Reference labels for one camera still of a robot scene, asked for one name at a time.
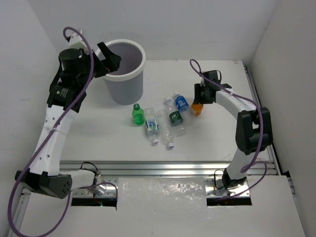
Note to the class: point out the clear bottle dark blue label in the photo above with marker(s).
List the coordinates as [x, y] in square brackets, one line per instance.
[180, 102]

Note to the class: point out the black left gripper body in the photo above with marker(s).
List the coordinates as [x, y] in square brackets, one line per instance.
[102, 62]

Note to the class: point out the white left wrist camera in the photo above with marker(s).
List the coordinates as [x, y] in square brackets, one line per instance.
[77, 42]

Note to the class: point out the orange juice bottle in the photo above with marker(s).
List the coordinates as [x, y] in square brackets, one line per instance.
[196, 109]

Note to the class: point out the white front cover panel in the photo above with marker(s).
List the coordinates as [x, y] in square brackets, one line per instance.
[161, 193]

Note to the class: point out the clear bottle green white label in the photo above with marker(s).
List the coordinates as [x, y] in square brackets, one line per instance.
[152, 126]

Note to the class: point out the aluminium left side rail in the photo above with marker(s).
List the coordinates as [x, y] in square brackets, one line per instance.
[20, 210]

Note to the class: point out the aluminium front rail frame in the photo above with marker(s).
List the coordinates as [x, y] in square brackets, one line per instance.
[96, 184]

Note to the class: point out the clear bottle dark green label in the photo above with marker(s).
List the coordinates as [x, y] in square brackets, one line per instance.
[179, 120]

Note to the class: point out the green plastic bottle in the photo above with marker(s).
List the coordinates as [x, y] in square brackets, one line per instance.
[138, 114]

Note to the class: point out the clear unlabelled bottle blue cap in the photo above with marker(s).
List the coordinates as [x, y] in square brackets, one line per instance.
[166, 133]

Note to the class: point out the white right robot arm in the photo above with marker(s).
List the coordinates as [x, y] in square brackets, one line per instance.
[253, 130]

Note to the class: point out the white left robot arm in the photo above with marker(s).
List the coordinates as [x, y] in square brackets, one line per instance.
[66, 94]

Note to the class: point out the grey bin with white rim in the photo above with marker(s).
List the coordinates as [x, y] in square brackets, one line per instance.
[125, 85]

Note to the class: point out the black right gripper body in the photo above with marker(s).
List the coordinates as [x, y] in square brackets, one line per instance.
[204, 98]

